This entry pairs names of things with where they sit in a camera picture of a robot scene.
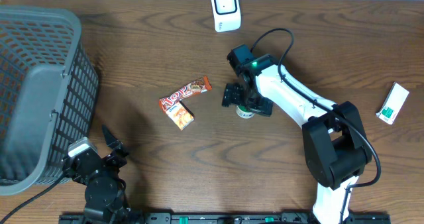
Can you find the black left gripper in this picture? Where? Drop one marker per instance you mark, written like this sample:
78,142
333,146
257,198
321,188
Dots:
115,161

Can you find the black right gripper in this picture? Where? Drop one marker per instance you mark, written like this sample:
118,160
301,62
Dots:
262,105

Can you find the small green white can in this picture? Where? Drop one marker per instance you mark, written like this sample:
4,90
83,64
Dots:
243,112

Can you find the red Top chocolate bar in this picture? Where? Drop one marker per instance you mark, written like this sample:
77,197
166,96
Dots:
195,87

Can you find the orange snack packet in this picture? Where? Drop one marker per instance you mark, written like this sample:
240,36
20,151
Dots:
180,115

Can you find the white Panadol medicine box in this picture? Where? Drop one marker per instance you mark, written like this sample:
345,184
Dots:
392,104

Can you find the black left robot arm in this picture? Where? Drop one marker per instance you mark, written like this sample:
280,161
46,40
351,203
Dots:
105,191

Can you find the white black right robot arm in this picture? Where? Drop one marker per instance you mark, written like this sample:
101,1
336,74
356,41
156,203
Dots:
333,136

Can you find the white barcode scanner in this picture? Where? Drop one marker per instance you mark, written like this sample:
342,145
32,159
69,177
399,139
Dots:
226,14

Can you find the grey plastic basket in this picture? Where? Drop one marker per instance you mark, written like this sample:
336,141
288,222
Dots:
49,89

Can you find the black mounting rail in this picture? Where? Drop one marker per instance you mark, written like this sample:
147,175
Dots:
285,217

